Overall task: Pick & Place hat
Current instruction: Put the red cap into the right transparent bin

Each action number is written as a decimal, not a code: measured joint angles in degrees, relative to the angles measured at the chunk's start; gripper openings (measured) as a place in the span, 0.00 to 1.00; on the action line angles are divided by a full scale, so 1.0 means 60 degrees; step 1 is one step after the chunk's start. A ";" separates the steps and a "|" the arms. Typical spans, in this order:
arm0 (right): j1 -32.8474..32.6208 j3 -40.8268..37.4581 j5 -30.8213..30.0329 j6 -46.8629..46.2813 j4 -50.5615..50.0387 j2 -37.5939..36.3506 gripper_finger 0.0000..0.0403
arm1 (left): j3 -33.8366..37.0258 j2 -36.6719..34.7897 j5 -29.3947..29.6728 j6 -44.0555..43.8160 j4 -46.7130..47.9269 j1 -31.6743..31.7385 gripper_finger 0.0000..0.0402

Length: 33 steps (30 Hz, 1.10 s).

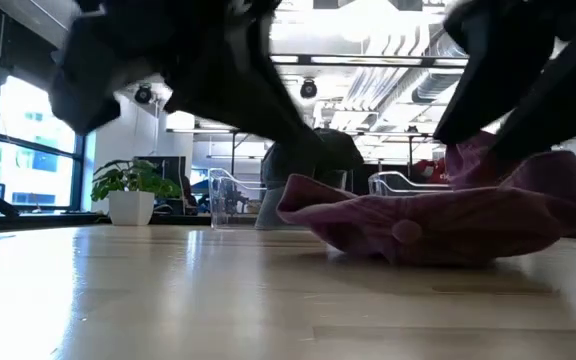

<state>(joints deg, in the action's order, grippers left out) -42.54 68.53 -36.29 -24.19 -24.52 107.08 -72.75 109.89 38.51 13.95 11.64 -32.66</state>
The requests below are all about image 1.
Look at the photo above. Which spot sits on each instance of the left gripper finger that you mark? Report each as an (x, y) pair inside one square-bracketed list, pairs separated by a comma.
[(273, 95), (248, 117)]

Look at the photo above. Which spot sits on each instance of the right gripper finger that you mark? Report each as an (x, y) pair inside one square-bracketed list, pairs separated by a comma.
[(493, 70), (563, 105)]

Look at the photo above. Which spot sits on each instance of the black ceiling spotlight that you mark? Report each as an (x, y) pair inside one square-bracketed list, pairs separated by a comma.
[(143, 94), (308, 89)]

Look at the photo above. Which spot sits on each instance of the clear plastic bin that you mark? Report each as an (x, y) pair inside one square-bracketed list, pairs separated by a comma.
[(393, 185), (223, 200)]

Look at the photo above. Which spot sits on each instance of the black background monitor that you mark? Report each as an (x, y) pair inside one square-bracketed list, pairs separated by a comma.
[(170, 172)]

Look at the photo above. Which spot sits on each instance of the long ceiling light bar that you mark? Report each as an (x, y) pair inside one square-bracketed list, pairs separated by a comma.
[(368, 60)]

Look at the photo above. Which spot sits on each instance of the person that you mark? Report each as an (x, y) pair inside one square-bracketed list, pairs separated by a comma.
[(430, 172)]

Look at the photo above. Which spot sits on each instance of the green plant in white pot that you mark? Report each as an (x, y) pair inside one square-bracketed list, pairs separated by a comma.
[(130, 207)]

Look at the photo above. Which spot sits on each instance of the large window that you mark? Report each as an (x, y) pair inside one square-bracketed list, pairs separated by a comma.
[(38, 125)]

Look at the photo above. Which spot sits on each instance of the silver ventilation duct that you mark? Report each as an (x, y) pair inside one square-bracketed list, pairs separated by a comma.
[(435, 85)]

